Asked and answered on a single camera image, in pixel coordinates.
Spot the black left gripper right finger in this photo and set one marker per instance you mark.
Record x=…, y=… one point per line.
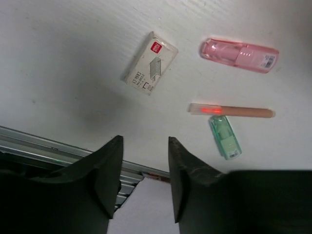
x=207, y=201

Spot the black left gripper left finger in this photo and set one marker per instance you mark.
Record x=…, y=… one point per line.
x=77, y=199

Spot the white eraser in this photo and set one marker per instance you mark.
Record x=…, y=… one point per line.
x=150, y=63

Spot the green highlighter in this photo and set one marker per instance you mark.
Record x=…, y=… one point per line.
x=225, y=138

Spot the red pen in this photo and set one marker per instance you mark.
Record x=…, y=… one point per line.
x=215, y=110

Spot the pink highlighter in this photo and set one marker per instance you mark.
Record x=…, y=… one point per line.
x=242, y=55

